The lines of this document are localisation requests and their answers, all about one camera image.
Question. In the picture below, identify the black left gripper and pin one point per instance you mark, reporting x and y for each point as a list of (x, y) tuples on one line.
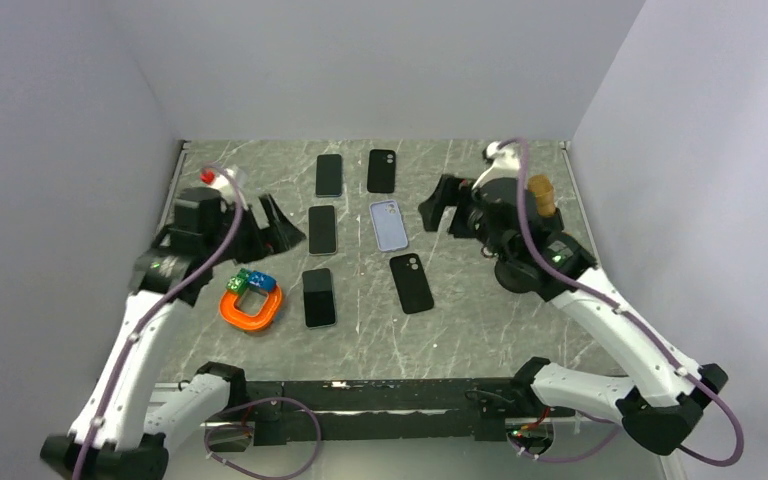
[(279, 237)]

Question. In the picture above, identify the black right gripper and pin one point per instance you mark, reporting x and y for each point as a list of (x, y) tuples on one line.
[(450, 190)]

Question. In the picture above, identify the black phone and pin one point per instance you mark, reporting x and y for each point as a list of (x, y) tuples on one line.
[(318, 298), (322, 230)]

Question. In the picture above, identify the lavender phone case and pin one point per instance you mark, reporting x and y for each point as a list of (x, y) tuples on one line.
[(388, 225)]

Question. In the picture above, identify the blue phone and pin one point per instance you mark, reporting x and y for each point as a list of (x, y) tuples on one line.
[(329, 175)]

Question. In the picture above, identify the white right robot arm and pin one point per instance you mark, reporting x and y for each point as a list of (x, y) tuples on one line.
[(662, 394)]

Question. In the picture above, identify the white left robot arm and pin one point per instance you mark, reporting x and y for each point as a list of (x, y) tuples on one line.
[(116, 435)]

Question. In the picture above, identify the blue toy brick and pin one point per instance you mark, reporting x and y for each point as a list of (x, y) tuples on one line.
[(261, 282)]

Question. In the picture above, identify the green toy brick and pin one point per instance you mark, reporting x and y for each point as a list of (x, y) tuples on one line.
[(238, 283)]

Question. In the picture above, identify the black microphone stand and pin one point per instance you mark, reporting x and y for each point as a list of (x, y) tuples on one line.
[(515, 268)]

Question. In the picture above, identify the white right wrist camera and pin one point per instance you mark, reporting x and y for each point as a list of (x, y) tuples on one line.
[(503, 159)]

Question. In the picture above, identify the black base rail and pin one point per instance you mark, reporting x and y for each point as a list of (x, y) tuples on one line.
[(483, 409)]

